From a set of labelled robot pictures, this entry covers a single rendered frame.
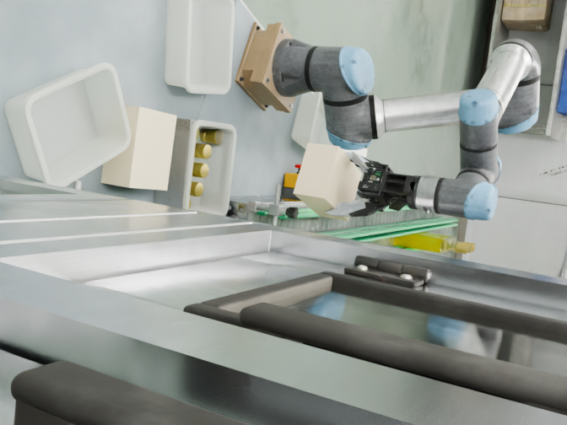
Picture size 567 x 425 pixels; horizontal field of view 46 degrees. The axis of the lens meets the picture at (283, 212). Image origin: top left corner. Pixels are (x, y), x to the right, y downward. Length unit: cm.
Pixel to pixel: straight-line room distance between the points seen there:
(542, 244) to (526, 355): 706
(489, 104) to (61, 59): 81
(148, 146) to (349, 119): 57
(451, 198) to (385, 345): 110
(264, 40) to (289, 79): 12
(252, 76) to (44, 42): 63
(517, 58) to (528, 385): 142
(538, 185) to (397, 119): 574
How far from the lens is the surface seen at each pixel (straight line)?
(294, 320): 30
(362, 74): 170
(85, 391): 20
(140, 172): 138
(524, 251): 748
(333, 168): 144
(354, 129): 174
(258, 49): 178
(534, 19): 699
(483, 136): 140
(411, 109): 175
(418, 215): 294
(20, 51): 126
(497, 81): 151
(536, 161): 744
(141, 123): 137
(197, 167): 157
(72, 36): 133
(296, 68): 173
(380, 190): 139
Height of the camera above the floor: 171
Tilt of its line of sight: 28 degrees down
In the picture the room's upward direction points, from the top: 100 degrees clockwise
